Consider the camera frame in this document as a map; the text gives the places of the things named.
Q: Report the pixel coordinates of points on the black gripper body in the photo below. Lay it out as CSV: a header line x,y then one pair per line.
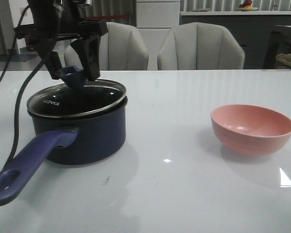
x,y
47,29

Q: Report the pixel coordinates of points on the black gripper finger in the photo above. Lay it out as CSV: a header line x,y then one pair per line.
x,y
45,49
87,50

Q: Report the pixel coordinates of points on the glass lid blue knob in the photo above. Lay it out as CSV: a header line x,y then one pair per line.
x,y
76,96

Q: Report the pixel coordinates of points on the pink bowl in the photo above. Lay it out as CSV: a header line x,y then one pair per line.
x,y
249,129

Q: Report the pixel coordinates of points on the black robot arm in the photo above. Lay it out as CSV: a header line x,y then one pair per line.
x,y
65,11

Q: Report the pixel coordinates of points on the red barrier belt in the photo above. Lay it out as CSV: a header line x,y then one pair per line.
x,y
110,17

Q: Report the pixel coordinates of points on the left grey chair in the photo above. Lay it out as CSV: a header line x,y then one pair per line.
x,y
122,48

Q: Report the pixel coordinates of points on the grey chair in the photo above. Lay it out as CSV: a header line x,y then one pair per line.
x,y
200,46
122,48

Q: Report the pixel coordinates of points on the white cabinet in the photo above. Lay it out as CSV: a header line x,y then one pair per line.
x,y
152,14

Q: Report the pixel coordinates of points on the dark blue saucepan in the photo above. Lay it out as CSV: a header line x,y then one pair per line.
x,y
67,142

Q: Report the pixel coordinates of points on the right grey chair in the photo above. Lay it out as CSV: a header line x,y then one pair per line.
x,y
200,46

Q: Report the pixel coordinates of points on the fruit plate on counter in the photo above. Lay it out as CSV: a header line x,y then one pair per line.
x,y
246,6

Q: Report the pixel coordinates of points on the dark grey counter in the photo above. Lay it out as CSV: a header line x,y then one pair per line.
x,y
251,29

